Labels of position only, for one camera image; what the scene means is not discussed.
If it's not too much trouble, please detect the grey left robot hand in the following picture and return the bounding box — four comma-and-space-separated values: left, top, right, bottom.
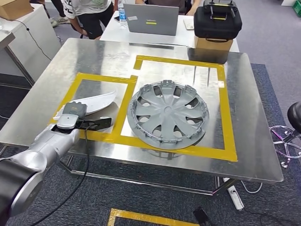
62, 101, 88, 121

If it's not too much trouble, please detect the white curved plastic part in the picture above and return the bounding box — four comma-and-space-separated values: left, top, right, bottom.
53, 90, 118, 121

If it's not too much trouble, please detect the white cabinet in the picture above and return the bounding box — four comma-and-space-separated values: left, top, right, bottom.
0, 4, 62, 83

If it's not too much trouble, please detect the white table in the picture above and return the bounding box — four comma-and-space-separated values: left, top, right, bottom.
100, 11, 240, 53

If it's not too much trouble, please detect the clear water bottle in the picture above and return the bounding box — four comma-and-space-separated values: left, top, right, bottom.
118, 0, 128, 29

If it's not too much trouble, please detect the grey wheel hubcap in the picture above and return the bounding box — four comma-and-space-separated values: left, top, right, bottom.
127, 80, 210, 151

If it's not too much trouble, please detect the cardboard box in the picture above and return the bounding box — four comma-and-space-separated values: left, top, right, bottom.
0, 0, 34, 21
194, 35, 234, 52

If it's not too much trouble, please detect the grey laptop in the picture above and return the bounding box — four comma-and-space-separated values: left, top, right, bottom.
123, 3, 180, 36

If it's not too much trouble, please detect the yellow floor tape outline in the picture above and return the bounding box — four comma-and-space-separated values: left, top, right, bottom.
108, 208, 200, 226

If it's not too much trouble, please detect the black carry bag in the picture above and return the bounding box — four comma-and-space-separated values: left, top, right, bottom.
193, 0, 243, 41

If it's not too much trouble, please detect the white power strip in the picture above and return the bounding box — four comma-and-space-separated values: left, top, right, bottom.
223, 178, 245, 211

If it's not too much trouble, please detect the black stool with chrome base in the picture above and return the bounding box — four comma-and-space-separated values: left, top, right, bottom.
270, 101, 301, 169

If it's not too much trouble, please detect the green plastic crate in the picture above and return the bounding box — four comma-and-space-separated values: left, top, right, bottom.
292, 0, 301, 18

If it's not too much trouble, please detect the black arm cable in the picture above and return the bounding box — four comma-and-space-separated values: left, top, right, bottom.
29, 124, 91, 226

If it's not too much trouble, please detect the black cabinet cable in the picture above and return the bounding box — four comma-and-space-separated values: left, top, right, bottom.
0, 16, 52, 61

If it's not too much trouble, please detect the long white floor cable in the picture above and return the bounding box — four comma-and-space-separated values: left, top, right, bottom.
241, 181, 263, 194

